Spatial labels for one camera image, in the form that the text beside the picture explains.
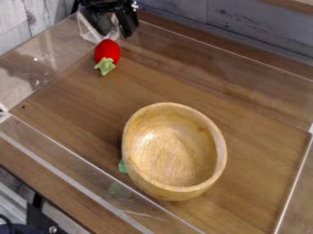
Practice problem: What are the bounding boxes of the green object behind bowl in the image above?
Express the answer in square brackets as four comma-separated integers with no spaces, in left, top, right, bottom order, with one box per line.
[118,160,127,174]

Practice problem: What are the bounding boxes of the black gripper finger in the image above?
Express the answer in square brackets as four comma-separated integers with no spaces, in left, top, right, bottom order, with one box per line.
[115,8,139,37]
[87,11,115,37]

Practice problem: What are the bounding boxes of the clear acrylic barrier wall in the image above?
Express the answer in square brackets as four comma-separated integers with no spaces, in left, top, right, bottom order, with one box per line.
[0,14,313,234]

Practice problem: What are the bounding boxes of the black clamp with screw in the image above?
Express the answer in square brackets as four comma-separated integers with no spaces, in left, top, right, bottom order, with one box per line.
[26,204,68,234]

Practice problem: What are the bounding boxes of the red plush strawberry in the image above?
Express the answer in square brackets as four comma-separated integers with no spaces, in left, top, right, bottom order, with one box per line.
[94,38,121,76]

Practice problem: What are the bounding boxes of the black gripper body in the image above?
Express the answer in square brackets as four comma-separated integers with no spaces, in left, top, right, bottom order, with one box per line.
[72,0,138,12]

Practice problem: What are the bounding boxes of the wooden bowl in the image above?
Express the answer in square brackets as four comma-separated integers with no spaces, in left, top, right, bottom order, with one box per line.
[121,102,228,201]

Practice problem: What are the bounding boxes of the black cable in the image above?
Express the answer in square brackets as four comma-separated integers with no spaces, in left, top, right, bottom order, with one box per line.
[0,214,14,234]

